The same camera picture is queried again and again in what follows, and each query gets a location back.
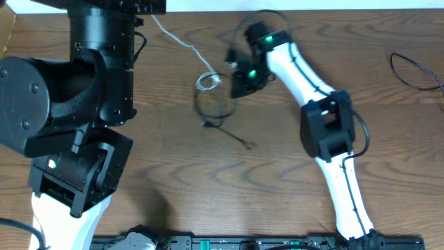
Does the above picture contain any brown cardboard box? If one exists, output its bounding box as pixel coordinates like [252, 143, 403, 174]
[0, 0, 17, 58]

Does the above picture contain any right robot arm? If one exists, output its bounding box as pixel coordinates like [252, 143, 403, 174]
[225, 22, 380, 249]

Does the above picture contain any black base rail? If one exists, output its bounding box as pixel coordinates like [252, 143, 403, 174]
[90, 232, 425, 250]

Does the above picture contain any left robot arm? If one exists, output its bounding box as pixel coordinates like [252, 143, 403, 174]
[1, 0, 167, 249]

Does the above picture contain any white USB cable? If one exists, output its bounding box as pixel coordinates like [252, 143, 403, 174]
[151, 14, 222, 92]

